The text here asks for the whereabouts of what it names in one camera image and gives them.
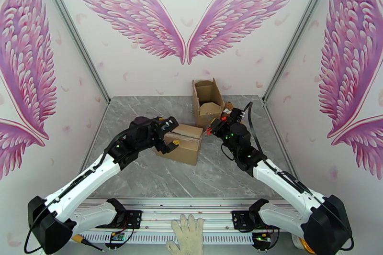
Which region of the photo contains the taped brown cardboard box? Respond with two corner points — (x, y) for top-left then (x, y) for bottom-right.
(155, 123), (203, 166)

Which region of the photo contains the brown plush dog toy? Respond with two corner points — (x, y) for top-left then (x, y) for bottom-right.
(221, 101), (236, 118)

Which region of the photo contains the cardboard box with plush dog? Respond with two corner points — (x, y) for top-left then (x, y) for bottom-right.
(191, 78), (225, 128)

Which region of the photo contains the white knitted work glove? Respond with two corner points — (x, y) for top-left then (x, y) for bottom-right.
(166, 214), (205, 255)

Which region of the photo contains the green circuit board on plate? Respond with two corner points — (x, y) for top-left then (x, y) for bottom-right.
(105, 231), (130, 250)
(251, 231), (281, 251)

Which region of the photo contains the white tub with yellow lid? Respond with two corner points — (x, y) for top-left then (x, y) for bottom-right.
(292, 232), (315, 255)

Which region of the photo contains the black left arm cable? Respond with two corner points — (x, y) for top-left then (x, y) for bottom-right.
(25, 130), (131, 249)

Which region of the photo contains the aluminium rail frame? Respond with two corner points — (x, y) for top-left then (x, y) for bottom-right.
(67, 197), (300, 244)

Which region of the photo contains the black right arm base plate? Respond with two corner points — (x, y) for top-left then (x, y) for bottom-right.
(232, 210), (255, 231)

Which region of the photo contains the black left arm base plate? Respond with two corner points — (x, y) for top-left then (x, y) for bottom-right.
(119, 210), (143, 229)

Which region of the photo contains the white perforated cable tray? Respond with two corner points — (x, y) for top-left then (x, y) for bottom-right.
(71, 232), (255, 244)

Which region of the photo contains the aluminium corner post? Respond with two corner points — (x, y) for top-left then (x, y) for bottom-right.
(33, 0), (112, 104)
(262, 0), (342, 104)

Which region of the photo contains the yellow handled screwdriver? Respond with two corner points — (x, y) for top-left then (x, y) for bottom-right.
(75, 234), (106, 253)

